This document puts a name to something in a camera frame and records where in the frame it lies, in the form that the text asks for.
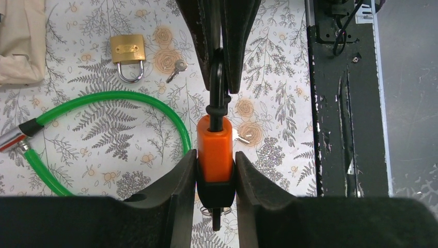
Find green cable lock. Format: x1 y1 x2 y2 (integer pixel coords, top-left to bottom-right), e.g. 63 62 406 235
1 91 192 199

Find floral table mat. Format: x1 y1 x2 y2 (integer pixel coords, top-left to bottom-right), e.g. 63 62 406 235
1 1 316 247

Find single silver padlock key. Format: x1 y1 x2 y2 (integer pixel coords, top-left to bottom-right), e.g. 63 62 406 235
166 59 187 83

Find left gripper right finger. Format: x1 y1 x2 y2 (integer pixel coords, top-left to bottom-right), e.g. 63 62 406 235
235 152 437 247

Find brass padlock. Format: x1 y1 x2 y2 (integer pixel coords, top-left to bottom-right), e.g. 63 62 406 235
109 34 146 84

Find orange black key bunch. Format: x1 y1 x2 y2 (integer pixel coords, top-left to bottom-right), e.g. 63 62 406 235
197 48 236 231

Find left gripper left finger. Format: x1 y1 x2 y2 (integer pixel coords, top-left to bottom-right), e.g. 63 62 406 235
1 150 197 247

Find folded beige garment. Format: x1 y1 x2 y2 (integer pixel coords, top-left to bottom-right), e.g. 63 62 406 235
1 0 46 86

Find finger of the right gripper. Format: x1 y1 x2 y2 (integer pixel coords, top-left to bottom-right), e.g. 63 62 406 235
176 0 214 90
221 0 261 94

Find silver cable lock keys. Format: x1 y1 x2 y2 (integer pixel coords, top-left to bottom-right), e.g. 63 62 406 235
232 129 250 145

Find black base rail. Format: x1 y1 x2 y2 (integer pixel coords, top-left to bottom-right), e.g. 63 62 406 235
305 1 392 197

